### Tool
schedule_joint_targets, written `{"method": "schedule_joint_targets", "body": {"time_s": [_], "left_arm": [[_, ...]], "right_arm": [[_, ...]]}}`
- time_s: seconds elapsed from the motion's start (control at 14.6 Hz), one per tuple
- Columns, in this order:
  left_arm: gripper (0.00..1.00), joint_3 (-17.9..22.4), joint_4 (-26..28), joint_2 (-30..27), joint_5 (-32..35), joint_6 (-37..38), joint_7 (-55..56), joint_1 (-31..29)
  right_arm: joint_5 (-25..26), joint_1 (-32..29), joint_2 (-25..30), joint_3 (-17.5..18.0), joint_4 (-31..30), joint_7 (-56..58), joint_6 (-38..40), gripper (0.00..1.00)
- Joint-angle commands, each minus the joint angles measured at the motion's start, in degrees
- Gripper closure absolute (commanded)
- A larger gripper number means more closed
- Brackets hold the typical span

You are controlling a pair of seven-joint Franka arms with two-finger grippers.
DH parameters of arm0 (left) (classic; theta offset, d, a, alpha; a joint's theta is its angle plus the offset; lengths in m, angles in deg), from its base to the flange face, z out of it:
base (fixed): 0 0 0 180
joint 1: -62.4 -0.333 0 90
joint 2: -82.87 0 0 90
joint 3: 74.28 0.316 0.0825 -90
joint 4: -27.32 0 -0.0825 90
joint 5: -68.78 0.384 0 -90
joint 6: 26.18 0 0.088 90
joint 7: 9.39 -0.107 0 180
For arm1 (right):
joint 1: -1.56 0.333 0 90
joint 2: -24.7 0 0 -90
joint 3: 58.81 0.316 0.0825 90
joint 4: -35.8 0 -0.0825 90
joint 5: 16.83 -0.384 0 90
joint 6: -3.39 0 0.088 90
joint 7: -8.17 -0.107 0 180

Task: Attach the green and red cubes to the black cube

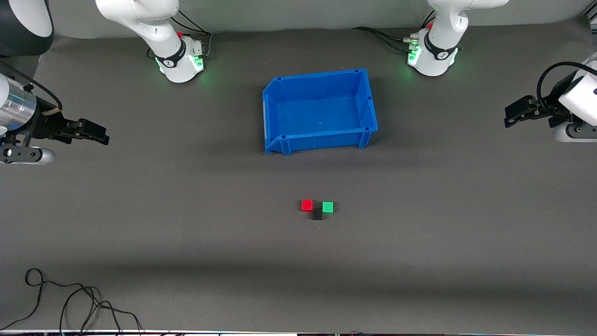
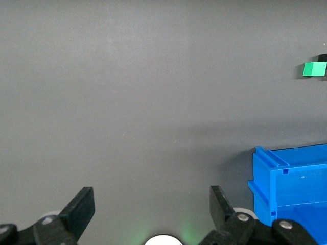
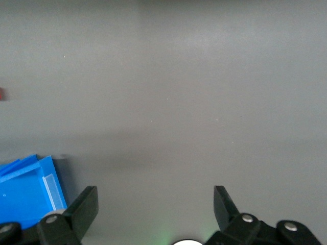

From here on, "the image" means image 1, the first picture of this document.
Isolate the blue plastic storage bin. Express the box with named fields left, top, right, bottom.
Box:
left=262, top=69, right=379, bottom=156

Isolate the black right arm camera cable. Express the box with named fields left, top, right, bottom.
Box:
left=0, top=61, right=63, bottom=115

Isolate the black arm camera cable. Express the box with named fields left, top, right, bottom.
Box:
left=0, top=61, right=63, bottom=115
left=536, top=61, right=597, bottom=113

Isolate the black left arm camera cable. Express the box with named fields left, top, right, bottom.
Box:
left=536, top=61, right=597, bottom=113

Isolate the loose black cable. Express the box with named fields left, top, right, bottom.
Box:
left=0, top=268, right=143, bottom=335

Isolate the black right arm base cable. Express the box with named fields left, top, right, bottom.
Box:
left=169, top=7, right=213, bottom=59

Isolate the black arm base cable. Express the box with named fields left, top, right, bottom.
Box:
left=169, top=7, right=213, bottom=59
left=352, top=26, right=419, bottom=53

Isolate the black left arm base cable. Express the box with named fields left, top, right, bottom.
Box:
left=352, top=26, right=419, bottom=53

